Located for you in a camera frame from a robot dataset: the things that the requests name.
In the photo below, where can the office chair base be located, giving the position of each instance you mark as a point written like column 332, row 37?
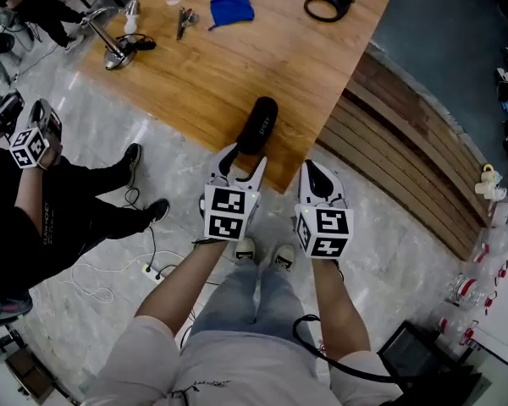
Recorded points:
column 17, row 362

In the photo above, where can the pile of clear plastic bottles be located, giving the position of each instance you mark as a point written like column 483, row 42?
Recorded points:
column 478, row 286

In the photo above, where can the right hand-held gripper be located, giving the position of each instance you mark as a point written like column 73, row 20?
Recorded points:
column 326, row 228

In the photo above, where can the metal pliers tool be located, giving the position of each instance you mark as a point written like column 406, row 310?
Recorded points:
column 185, row 20

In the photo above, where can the person's blue jeans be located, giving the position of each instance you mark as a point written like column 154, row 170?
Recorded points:
column 254, row 298

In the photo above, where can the person's left white shoe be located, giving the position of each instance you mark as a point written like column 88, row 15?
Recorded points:
column 245, row 250

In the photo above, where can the white and yellow cups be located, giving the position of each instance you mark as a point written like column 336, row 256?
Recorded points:
column 489, row 182

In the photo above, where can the white bulb shaped object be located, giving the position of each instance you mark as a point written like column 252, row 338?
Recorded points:
column 132, row 15

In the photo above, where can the person's right forearm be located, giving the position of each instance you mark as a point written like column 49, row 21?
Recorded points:
column 338, row 311

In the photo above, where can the silver desk lamp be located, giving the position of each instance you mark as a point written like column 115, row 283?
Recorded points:
column 110, row 42

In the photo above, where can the person's white shirt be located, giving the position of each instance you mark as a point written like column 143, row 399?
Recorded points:
column 245, row 370

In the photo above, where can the black oblong case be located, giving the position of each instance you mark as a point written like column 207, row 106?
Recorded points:
column 258, row 125

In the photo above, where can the wooden slat platform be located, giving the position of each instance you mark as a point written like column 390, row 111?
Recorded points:
column 406, row 142

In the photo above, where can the person's left forearm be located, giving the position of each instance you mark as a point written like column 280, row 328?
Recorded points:
column 182, row 286

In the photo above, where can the person's white shoe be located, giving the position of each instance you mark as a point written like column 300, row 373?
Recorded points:
column 245, row 250
column 284, row 257

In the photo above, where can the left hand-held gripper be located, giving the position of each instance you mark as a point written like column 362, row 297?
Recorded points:
column 233, row 210

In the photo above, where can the person's right white shoe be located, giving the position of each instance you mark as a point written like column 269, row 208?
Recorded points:
column 284, row 257

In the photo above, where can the white power strip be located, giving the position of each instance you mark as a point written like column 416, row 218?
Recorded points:
column 152, row 272

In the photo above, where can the blue cloth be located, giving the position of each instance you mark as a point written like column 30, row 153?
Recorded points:
column 232, row 10

